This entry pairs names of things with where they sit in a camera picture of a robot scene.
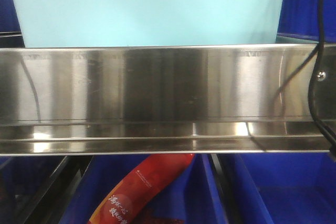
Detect large dark blue bin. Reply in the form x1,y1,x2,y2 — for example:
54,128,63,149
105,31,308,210
278,0,335,42

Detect light blue plastic bin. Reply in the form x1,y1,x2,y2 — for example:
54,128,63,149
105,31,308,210
13,0,282,47

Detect black cable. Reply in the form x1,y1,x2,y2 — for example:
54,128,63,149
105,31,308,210
307,0,336,163

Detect steel shelf front rail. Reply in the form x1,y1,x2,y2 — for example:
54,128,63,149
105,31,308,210
1,44,330,156

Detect lower dark blue bin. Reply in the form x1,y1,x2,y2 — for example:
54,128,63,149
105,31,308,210
60,154,226,223

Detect red snack bag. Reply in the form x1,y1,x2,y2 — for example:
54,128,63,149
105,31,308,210
88,154,195,223

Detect lower right blue bin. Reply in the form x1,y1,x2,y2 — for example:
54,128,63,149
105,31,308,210
218,153,335,223

